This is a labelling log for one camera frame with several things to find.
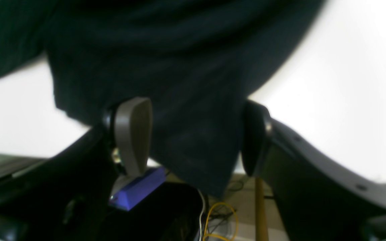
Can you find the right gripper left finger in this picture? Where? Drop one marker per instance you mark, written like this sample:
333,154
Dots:
64,198

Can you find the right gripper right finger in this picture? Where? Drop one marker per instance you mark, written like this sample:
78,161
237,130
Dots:
318,199

